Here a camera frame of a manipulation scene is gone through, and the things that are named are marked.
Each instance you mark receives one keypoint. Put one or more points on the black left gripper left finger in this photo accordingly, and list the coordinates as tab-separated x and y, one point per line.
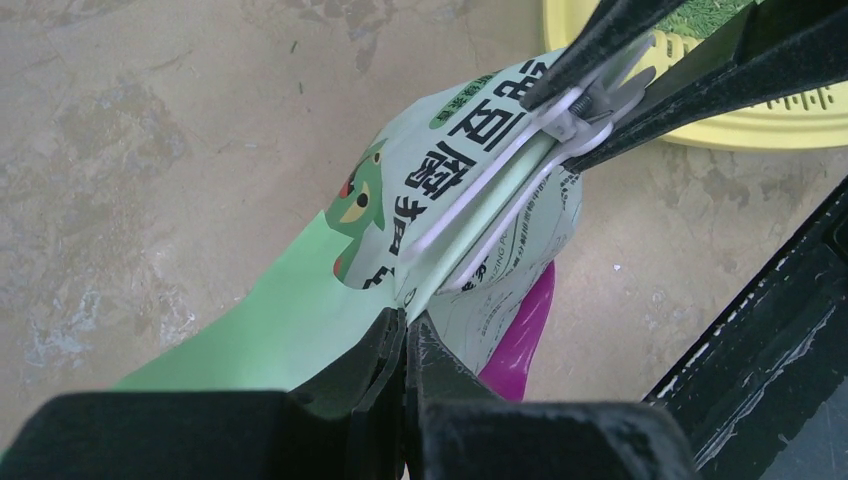
343	423

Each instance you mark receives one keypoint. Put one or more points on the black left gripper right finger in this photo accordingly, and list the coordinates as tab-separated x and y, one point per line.
458	428

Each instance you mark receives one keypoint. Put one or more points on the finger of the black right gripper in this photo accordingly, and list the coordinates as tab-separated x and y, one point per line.
767	50
613	26

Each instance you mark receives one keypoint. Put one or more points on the yellow sifting litter tray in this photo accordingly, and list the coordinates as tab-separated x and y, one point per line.
814	119

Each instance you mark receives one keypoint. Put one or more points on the green cat litter bag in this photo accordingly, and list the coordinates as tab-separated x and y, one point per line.
322	295

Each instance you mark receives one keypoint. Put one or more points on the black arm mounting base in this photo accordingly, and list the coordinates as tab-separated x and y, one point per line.
762	394

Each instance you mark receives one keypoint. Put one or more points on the purple plastic litter scoop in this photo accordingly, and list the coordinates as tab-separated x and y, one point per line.
507	370

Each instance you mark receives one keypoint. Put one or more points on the green cat litter granules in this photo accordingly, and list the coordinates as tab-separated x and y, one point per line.
700	18

